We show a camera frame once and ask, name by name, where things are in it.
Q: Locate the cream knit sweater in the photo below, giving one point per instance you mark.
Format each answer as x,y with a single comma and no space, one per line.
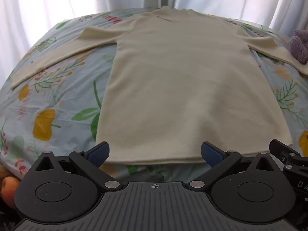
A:
182,86

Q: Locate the purple plush toy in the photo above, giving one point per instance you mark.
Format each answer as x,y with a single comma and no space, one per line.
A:
299,45

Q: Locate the floral bed sheet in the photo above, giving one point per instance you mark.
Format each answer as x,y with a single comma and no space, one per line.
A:
53,110

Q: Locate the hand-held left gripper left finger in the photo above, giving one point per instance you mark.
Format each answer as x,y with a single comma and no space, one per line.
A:
99,152

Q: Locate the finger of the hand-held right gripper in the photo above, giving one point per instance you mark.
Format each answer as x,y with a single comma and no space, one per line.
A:
281,148

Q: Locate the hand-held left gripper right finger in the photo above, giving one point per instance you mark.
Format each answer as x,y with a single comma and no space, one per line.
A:
211,152

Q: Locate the orange plush toy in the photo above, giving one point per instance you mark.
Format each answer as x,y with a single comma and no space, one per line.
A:
8,187

